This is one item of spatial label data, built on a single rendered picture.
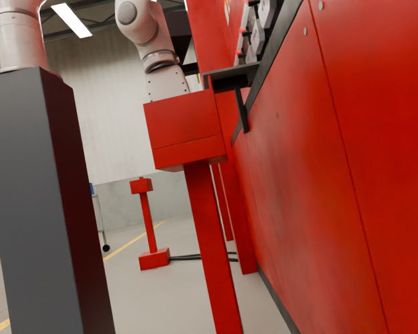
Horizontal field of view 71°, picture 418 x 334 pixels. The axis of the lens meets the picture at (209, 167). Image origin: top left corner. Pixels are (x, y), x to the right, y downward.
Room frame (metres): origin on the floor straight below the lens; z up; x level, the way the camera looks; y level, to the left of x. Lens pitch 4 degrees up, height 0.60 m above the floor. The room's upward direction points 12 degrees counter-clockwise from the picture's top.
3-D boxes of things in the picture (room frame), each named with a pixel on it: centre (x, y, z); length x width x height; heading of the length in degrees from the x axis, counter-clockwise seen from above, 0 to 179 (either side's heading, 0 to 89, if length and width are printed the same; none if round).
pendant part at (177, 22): (2.35, 0.11, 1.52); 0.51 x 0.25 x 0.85; 14
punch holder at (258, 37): (1.12, -0.32, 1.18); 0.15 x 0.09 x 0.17; 0
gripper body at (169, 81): (0.68, 0.06, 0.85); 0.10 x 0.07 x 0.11; 86
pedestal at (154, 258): (2.75, 0.65, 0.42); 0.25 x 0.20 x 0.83; 90
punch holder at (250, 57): (1.32, -0.32, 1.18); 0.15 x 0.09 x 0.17; 0
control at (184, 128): (0.73, 0.03, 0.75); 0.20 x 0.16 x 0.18; 176
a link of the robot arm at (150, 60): (0.68, 0.06, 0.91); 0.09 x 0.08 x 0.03; 86
